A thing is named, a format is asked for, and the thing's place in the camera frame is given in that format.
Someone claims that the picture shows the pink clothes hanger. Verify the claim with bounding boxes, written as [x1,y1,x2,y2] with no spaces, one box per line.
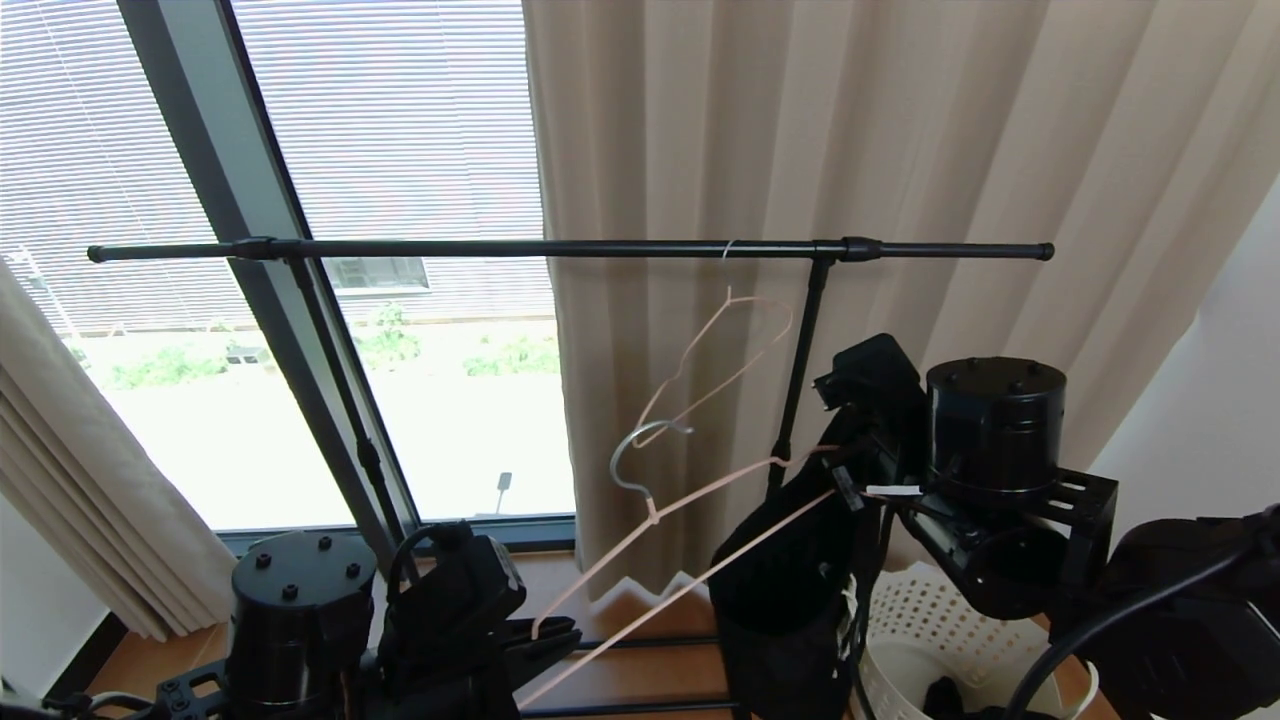
[632,240,796,451]
[515,420,871,711]

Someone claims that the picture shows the black shorts with white logo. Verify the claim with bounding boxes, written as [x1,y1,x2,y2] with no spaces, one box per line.
[708,420,883,720]

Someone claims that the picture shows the black clothes rack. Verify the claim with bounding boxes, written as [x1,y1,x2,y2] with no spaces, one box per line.
[87,237,1056,720]

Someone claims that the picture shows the white laundry basket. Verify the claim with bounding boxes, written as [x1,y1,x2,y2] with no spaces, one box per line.
[850,560,1099,720]

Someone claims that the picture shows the window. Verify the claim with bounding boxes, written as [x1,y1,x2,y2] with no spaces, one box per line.
[0,0,579,558]

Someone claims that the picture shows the black garment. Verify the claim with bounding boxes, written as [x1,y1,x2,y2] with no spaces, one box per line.
[920,675,1061,720]

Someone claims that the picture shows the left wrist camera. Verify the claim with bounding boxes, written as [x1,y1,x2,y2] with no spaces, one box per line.
[383,520,528,691]

